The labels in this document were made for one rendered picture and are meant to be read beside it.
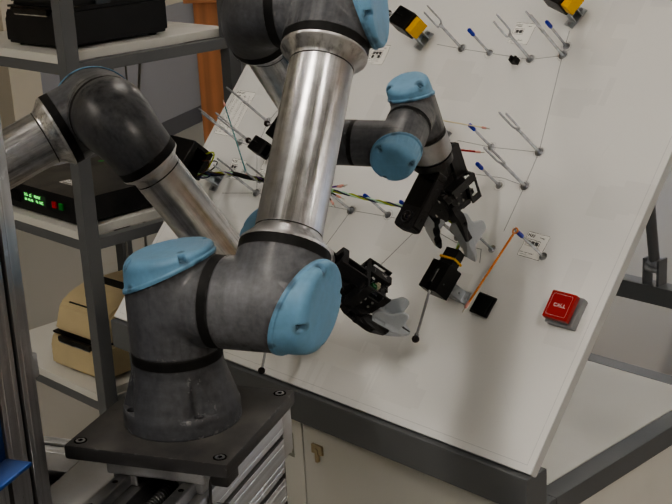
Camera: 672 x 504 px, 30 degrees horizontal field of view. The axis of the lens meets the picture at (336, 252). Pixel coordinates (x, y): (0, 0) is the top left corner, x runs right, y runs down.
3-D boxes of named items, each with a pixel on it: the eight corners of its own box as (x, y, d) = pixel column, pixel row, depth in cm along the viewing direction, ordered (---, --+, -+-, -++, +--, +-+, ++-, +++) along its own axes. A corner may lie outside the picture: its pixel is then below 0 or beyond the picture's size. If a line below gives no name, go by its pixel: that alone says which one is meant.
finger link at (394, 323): (426, 332, 218) (387, 306, 215) (403, 349, 222) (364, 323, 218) (426, 319, 221) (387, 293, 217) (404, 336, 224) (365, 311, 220)
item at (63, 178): (79, 228, 286) (75, 200, 284) (0, 204, 311) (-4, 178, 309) (193, 197, 308) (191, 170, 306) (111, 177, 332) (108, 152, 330)
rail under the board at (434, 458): (526, 516, 204) (526, 480, 202) (113, 346, 286) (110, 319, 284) (547, 503, 208) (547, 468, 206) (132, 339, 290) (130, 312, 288)
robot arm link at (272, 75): (179, 17, 165) (294, 183, 208) (256, 16, 162) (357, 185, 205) (198, -56, 170) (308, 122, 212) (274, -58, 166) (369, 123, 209)
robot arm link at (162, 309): (155, 324, 166) (145, 226, 162) (249, 332, 162) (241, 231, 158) (111, 359, 155) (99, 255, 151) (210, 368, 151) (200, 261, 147)
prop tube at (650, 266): (657, 277, 248) (644, 132, 235) (645, 274, 249) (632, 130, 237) (665, 270, 249) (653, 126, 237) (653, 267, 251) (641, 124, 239)
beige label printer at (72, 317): (104, 385, 301) (95, 308, 295) (51, 364, 315) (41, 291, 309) (198, 346, 322) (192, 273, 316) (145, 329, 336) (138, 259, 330)
